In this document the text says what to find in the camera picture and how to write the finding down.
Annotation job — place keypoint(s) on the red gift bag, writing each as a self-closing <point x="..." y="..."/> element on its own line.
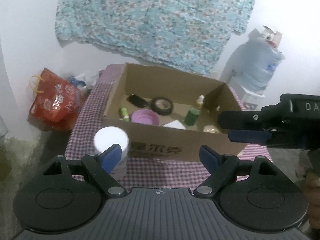
<point x="57" y="103"/>

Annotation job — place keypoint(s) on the gold round metal tin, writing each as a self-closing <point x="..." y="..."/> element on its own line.
<point x="211" y="129"/>

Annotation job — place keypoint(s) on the white square box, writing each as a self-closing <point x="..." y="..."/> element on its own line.
<point x="175" y="124"/>

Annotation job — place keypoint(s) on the green glue stick tube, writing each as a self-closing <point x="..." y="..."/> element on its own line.
<point x="124" y="114"/>

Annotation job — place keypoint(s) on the person's right hand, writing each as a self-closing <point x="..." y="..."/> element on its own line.
<point x="309" y="163"/>

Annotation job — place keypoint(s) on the black tape roll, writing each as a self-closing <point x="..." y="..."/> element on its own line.
<point x="162" y="106"/>

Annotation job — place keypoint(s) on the large blue water jug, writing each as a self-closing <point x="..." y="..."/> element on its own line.
<point x="260" y="58"/>

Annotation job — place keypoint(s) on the green dropper bottle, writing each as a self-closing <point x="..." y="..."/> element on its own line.
<point x="194" y="112"/>

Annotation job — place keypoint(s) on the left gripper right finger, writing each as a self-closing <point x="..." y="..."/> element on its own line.
<point x="209" y="158"/>

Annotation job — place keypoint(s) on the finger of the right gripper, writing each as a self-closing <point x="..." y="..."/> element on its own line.
<point x="241" y="120"/>
<point x="249" y="137"/>

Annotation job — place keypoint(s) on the brown cardboard box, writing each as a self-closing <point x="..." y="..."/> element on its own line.
<point x="187" y="105"/>

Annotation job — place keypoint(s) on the blue white plastic bag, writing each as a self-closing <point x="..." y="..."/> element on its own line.
<point x="83" y="82"/>

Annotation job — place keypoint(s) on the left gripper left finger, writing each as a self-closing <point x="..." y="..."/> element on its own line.
<point x="110" y="158"/>

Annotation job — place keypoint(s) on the white medicine bottle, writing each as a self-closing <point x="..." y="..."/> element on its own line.
<point x="108" y="136"/>

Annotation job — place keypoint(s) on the white water dispenser stand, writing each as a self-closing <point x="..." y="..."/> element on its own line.
<point x="250" y="99"/>

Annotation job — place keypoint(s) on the black oval case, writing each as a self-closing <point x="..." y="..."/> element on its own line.
<point x="137" y="101"/>

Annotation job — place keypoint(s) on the teal floral curtain cloth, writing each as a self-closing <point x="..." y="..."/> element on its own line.
<point x="189" y="35"/>

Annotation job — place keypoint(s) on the purple checkered tablecloth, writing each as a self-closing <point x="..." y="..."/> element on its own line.
<point x="141" y="172"/>

